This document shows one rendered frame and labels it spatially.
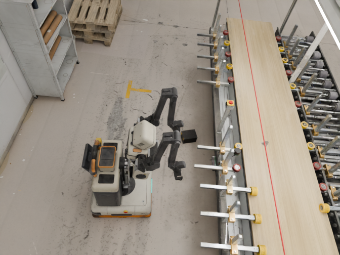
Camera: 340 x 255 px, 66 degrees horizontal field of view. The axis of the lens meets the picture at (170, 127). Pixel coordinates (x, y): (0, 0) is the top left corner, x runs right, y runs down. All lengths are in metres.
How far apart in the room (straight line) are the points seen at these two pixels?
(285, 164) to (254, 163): 0.31
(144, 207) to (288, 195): 1.47
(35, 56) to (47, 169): 1.44
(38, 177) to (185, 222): 1.90
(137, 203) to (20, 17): 2.43
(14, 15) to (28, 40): 0.32
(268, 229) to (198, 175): 1.35
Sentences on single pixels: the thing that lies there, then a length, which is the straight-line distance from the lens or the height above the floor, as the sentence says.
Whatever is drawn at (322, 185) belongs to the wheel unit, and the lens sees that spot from 2.99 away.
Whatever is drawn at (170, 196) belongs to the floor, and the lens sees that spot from 3.40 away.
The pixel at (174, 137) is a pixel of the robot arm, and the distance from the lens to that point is 1.86.
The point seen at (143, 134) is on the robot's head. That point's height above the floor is 1.39.
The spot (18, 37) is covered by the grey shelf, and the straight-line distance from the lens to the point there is 3.77.
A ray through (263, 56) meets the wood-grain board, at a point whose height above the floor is 0.90.
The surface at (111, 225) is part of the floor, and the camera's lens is 3.30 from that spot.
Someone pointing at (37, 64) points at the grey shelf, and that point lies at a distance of 3.96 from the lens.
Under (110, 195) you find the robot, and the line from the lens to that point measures 2.73.
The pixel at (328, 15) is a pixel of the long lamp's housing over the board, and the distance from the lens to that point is 1.99.
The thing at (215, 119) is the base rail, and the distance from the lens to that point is 3.22.
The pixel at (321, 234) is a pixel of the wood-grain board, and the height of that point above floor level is 0.90.
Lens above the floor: 3.16
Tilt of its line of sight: 54 degrees down
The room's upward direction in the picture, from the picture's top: 8 degrees clockwise
